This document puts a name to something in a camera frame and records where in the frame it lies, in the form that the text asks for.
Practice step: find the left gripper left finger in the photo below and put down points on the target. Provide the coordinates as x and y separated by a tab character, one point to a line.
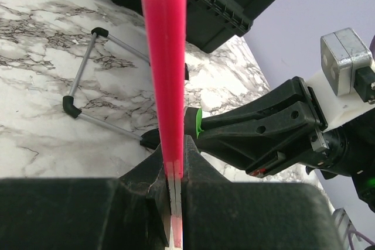
129	212

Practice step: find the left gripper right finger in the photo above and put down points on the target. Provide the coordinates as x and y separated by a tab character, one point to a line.
221	214

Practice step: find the green whiteboard eraser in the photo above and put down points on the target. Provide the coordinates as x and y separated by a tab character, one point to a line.
193	122

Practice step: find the pink framed whiteboard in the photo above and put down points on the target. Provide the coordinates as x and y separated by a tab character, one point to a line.
165	22

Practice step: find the metal whiteboard stand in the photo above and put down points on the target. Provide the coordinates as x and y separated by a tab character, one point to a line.
113	89

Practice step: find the aluminium frame rail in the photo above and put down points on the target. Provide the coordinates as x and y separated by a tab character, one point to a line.
344	225

